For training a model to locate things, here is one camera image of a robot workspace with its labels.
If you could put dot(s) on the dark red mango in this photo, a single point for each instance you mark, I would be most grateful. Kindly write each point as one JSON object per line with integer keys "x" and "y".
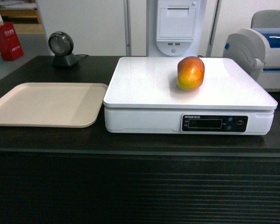
{"x": 190, "y": 73}

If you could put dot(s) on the white electronic scale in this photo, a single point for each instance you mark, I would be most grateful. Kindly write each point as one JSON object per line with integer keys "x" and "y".
{"x": 143, "y": 97}

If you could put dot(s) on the black checkout counter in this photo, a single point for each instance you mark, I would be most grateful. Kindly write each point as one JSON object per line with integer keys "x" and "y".
{"x": 92, "y": 176}

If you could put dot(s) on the white POS terminal stand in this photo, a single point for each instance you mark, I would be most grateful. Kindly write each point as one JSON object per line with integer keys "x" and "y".
{"x": 174, "y": 27}

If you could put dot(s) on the black barcode scanner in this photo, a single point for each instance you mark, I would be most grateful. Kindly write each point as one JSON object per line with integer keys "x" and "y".
{"x": 62, "y": 45}

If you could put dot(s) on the beige plastic tray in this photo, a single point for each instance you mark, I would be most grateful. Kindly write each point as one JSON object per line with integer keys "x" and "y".
{"x": 70, "y": 105}

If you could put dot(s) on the white blue label printer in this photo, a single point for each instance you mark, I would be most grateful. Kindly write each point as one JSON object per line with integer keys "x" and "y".
{"x": 257, "y": 51}

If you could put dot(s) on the red fire extinguisher box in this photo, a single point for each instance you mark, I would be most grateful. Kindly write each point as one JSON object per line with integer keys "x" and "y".
{"x": 10, "y": 47}

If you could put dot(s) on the grey chair backrest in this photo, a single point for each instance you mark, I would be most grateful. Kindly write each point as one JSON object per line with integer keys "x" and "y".
{"x": 266, "y": 19}

